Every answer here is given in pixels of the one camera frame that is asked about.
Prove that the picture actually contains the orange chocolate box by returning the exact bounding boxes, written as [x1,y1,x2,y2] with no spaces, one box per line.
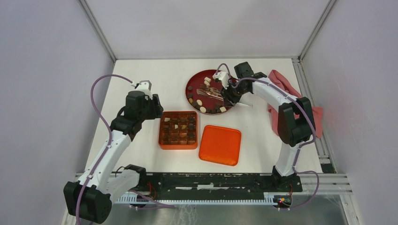
[158,111,199,150]

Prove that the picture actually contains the metal tongs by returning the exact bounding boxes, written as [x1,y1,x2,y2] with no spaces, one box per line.
[196,88,253,109]

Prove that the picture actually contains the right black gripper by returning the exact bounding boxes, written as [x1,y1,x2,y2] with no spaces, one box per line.
[219,80,248,107]

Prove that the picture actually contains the orange box lid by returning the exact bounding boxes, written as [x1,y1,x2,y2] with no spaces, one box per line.
[199,125,242,166]

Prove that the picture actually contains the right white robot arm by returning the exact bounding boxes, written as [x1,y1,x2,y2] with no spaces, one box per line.
[213,62,316,191]

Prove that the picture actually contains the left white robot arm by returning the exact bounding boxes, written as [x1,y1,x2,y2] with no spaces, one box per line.
[63,90,163,225]

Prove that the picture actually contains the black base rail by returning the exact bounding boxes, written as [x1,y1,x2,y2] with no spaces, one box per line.
[134,172,303,201]

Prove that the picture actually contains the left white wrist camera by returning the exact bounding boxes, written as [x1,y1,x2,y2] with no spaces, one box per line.
[131,80,153,99]

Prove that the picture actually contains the pink cloth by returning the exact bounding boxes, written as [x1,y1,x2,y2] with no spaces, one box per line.
[267,70,323,138]

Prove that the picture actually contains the round red tray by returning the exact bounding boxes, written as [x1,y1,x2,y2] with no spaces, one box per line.
[185,69,233,115]

